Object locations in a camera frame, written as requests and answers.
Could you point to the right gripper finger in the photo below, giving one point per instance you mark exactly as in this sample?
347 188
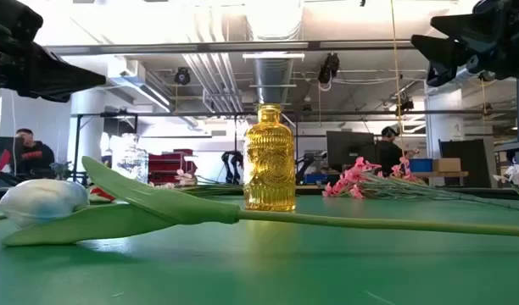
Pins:
442 53
463 25

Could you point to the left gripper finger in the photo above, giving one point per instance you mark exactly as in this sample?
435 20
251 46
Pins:
64 76
58 97

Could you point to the white artificial tulip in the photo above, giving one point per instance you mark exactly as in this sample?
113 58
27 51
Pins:
43 201

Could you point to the white artificial flower bunch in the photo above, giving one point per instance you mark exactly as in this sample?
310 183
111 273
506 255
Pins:
185 178
518 175

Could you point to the background black robot arm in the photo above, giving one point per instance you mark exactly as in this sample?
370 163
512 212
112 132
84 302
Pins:
304 165
232 161

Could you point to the clear ribbed glass vase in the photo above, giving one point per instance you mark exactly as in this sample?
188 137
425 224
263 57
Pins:
130 161

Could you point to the yellow ribbed glass vase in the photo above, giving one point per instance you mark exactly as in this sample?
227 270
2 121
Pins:
268 169

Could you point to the person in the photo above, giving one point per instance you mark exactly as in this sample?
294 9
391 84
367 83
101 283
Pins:
388 156
35 159

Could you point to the red flag tag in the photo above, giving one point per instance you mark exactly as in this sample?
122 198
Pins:
4 161

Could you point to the black panel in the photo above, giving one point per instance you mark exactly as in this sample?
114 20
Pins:
463 156

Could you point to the cardboard box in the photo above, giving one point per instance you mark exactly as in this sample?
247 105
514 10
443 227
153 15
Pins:
447 165

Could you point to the blue plastic bin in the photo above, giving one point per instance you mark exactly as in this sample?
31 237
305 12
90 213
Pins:
420 165

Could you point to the wooden bench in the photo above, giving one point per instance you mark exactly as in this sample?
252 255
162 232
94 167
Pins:
437 173

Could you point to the red tool cabinet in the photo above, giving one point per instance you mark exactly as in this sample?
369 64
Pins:
166 167

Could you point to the green table mat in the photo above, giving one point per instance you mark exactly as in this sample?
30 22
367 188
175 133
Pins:
285 271

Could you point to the black ceiling-mounted camera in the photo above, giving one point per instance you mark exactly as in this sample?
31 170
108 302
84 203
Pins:
487 77
182 76
329 68
405 106

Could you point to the black overhead rail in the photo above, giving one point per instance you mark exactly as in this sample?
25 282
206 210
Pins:
200 46

